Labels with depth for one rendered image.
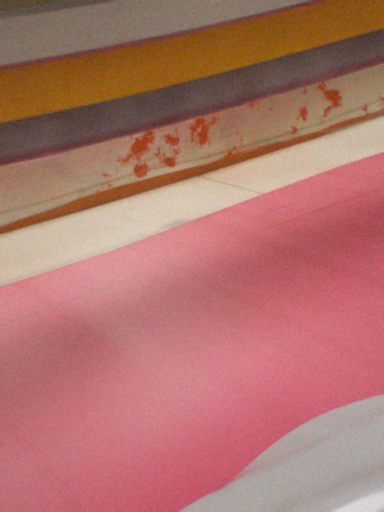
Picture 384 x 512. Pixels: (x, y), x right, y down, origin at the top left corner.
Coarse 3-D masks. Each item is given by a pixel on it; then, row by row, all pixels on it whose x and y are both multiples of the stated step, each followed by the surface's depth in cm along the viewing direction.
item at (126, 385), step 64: (0, 320) 23; (64, 320) 23; (128, 320) 22; (192, 320) 21; (0, 384) 20; (64, 384) 19; (128, 384) 19; (192, 384) 18; (256, 384) 18; (320, 384) 18; (0, 448) 17; (64, 448) 17; (128, 448) 16; (192, 448) 16; (256, 448) 16
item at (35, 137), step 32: (256, 64) 22; (288, 64) 23; (320, 64) 24; (352, 64) 24; (128, 96) 21; (160, 96) 21; (192, 96) 22; (224, 96) 22; (256, 96) 23; (0, 128) 19; (32, 128) 19; (64, 128) 20; (96, 128) 20; (128, 128) 21; (0, 160) 19
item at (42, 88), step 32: (352, 0) 24; (224, 32) 22; (256, 32) 22; (288, 32) 23; (320, 32) 23; (352, 32) 24; (64, 64) 19; (96, 64) 20; (128, 64) 20; (160, 64) 21; (192, 64) 21; (224, 64) 22; (0, 96) 19; (32, 96) 19; (64, 96) 20; (96, 96) 20
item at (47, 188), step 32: (288, 96) 37; (320, 96) 38; (352, 96) 39; (160, 128) 34; (192, 128) 35; (224, 128) 36; (256, 128) 37; (288, 128) 38; (320, 128) 39; (32, 160) 31; (64, 160) 32; (96, 160) 33; (128, 160) 33; (160, 160) 34; (192, 160) 35; (224, 160) 36; (0, 192) 31; (32, 192) 31; (64, 192) 32; (96, 192) 33; (128, 192) 34; (0, 224) 31; (32, 224) 32
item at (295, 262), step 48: (288, 192) 31; (336, 192) 30; (144, 240) 28; (192, 240) 28; (240, 240) 27; (288, 240) 26; (336, 240) 26; (192, 288) 24; (240, 288) 23; (288, 288) 23; (336, 288) 22; (288, 336) 20; (336, 336) 20
